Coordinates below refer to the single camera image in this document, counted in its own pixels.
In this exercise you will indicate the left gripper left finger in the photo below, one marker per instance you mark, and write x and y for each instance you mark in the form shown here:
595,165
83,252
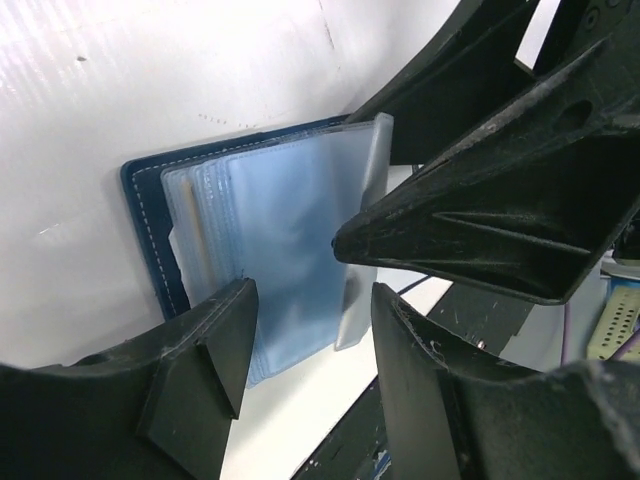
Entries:
158,406

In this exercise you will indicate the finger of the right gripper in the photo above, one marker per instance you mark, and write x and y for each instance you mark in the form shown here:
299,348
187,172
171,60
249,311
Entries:
462,76

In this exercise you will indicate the blue leather card holder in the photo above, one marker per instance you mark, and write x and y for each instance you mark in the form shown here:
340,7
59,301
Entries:
266,207

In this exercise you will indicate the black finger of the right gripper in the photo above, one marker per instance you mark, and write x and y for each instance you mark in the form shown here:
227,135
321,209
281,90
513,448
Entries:
527,203

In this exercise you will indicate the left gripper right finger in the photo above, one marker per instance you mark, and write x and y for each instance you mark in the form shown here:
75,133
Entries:
454,411

